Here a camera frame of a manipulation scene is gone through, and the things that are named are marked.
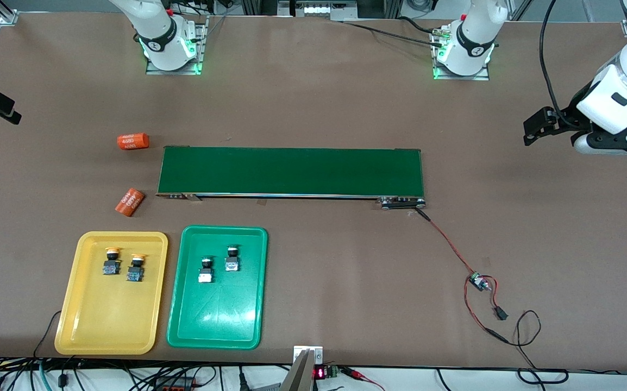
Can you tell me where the orange cylinder white 4680 print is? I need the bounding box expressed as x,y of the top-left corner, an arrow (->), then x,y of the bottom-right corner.
115,187 -> 146,218
117,133 -> 150,151

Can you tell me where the yellow push button switch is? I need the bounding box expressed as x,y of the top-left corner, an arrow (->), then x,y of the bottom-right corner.
102,247 -> 123,275
126,254 -> 147,283

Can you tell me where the yellow plastic tray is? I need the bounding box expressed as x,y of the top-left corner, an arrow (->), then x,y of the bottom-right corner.
54,231 -> 168,356

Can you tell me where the metal equipment rack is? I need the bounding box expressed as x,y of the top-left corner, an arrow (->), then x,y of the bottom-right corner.
240,0 -> 401,21

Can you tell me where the green conveyor belt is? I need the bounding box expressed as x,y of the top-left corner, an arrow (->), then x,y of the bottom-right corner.
156,146 -> 427,210

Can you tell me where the green plastic tray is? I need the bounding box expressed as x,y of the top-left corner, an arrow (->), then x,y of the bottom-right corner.
167,225 -> 268,350

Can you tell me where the red alligator clip lead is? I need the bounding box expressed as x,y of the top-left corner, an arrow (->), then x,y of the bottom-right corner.
341,367 -> 386,391

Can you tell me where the black red power strip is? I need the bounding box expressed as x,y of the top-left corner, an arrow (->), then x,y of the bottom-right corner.
153,377 -> 197,391

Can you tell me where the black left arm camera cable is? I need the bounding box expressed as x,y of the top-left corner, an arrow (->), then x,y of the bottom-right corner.
540,0 -> 583,130

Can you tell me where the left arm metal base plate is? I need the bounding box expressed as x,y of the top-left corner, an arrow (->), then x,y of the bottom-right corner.
432,24 -> 491,81

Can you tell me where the black cable across table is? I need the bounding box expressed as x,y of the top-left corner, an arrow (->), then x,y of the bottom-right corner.
341,21 -> 447,48

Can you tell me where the thin black looped cable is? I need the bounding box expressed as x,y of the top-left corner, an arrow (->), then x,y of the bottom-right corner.
509,311 -> 568,385

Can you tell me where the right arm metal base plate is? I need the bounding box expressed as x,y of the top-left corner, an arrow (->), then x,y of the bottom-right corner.
146,16 -> 208,75

